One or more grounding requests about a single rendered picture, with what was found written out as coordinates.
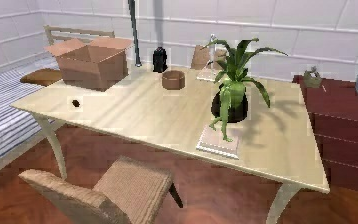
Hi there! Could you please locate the pale wooden table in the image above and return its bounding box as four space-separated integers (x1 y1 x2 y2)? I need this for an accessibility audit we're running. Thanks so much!
10 63 331 224

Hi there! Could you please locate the brown round bowl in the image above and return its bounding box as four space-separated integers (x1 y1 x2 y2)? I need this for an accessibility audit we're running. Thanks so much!
161 69 186 91

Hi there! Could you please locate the white book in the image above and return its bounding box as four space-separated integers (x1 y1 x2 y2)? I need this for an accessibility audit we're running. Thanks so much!
195 123 242 160

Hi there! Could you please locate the clear glass lamp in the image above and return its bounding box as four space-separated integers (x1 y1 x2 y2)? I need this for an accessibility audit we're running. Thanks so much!
195 33 225 83

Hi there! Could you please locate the black bottle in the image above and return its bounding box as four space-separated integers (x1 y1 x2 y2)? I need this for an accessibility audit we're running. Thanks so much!
152 46 168 74

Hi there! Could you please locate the green house plant black pot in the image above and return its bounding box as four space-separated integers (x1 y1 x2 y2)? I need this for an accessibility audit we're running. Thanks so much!
202 37 289 142

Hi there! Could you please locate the brown paper bag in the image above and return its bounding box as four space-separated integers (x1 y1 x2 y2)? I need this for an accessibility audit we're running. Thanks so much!
190 44 228 71

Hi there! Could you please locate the black floor lamp pole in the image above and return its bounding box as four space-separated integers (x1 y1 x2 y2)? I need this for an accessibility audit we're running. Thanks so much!
127 0 143 68

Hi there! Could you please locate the tan woven chair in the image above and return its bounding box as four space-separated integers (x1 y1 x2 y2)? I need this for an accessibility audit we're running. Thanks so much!
18 155 185 224

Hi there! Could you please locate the open brown cardboard box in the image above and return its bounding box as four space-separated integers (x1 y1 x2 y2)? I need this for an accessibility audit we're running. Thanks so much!
43 36 135 92

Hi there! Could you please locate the dark red chest of drawers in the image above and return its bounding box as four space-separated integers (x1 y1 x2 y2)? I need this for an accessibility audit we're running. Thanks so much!
292 74 358 195

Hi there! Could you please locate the striped bed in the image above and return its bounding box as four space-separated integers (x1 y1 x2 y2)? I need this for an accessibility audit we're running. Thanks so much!
0 24 116 179

